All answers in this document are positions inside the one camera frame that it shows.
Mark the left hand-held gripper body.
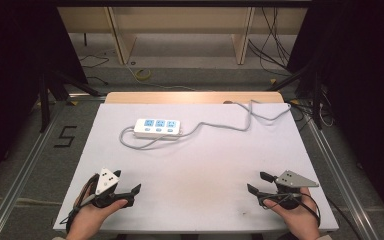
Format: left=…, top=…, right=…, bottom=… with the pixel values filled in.
left=91, top=167, right=136, bottom=209

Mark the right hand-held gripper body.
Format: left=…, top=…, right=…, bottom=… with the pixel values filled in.
left=274, top=170, right=320, bottom=211

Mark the person's right hand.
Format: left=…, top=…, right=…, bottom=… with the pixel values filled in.
left=262, top=187, right=322, bottom=240

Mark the person's left hand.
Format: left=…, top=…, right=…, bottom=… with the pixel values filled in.
left=66, top=198, right=129, bottom=240

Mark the black tape floor mark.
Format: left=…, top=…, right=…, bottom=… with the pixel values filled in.
left=53, top=125, right=79, bottom=149

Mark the white power strip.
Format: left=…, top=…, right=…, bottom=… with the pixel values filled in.
left=133, top=118, right=182, bottom=140

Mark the black metal stand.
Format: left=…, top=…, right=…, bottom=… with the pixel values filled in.
left=37, top=69, right=103, bottom=133
left=265, top=61, right=325, bottom=130

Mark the yellow tape roll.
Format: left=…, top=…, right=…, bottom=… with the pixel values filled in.
left=136, top=68, right=153, bottom=82

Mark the light wooden table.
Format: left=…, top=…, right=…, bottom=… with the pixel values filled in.
left=104, top=91, right=285, bottom=105

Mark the beige wooden shelf unit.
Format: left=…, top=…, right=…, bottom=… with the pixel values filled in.
left=57, top=6, right=310, bottom=66

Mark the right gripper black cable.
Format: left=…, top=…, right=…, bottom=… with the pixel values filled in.
left=299, top=192, right=322, bottom=228

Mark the aluminium floor rail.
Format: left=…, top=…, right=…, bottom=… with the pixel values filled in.
left=0, top=95, right=108, bottom=240
left=289, top=99, right=379, bottom=240

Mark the grey power strip cable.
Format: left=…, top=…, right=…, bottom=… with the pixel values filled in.
left=118, top=99, right=292, bottom=151

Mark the tangle of cables by stand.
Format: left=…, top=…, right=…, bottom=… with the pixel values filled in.
left=291, top=93, right=335, bottom=132

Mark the white floor cable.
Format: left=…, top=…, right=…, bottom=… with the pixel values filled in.
left=124, top=62, right=198, bottom=92

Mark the thin black floor cable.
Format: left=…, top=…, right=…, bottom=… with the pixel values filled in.
left=78, top=54, right=111, bottom=86

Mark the bundle of black floor cables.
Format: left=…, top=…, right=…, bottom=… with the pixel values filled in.
left=247, top=6, right=298, bottom=73

